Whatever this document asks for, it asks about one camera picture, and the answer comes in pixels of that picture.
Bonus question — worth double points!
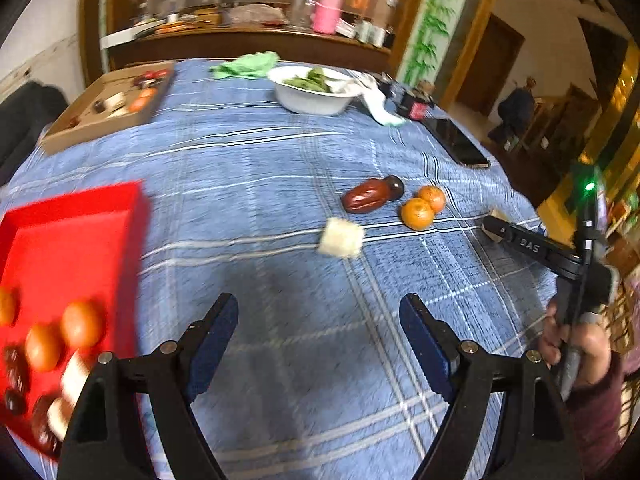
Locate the green leafy vegetables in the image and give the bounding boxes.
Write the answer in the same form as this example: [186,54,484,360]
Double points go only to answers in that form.
[282,67,333,93]

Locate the white flat board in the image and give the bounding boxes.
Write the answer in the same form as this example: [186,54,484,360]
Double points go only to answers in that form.
[100,25,151,50]

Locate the wooden railing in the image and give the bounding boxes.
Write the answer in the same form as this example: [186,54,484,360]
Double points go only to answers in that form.
[520,85,601,161]

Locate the glass mug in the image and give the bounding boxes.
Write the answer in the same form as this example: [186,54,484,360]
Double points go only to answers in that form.
[290,0,317,30]

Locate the clear plastic bag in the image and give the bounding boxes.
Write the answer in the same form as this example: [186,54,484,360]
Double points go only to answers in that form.
[227,4,290,26]

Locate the brown wooden door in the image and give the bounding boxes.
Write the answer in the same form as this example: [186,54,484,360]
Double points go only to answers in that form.
[457,15,526,116]

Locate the red plastic tray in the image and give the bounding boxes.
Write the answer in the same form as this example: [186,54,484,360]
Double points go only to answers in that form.
[0,181,152,461]

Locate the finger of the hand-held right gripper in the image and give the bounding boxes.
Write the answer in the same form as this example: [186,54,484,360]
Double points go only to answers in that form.
[492,219,586,281]

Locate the bamboo wall painting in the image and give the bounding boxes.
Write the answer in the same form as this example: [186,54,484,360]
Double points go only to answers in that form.
[402,0,476,86]

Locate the black smartphone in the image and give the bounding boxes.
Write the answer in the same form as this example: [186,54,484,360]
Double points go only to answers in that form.
[422,117,491,168]

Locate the white bowl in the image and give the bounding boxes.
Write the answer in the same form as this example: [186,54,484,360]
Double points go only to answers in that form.
[267,65,362,116]

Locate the black and red device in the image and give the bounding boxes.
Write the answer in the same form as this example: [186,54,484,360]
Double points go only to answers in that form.
[400,87,433,121]

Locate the white packets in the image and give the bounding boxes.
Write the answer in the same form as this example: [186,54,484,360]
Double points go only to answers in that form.
[345,17,388,48]

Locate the green cloth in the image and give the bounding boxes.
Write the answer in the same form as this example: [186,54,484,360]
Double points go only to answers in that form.
[209,51,280,80]

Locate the blue plaid tablecloth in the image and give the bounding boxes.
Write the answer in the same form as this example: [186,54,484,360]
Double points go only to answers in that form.
[5,57,556,480]

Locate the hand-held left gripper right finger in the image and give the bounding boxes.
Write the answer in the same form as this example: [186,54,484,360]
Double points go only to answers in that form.
[399,293,585,480]

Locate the pink bottle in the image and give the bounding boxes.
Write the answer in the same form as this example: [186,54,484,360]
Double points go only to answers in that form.
[312,0,345,36]

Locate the dark cloth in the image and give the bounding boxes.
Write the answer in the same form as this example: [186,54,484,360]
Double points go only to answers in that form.
[0,81,68,181]

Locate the person's right forearm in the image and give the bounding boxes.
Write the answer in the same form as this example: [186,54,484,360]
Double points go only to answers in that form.
[565,355,632,471]

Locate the wooden sideboard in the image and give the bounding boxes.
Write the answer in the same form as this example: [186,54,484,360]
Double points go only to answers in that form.
[80,0,436,86]

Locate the white sock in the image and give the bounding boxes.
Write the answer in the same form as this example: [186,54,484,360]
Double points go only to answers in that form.
[332,72,407,127]

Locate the cardboard box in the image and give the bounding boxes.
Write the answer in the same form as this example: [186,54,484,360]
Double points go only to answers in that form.
[39,61,177,157]

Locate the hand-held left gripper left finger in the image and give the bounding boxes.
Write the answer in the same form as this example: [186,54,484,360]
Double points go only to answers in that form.
[56,292,240,480]

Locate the person's right hand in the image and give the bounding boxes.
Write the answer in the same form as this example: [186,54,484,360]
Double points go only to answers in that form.
[539,301,614,391]

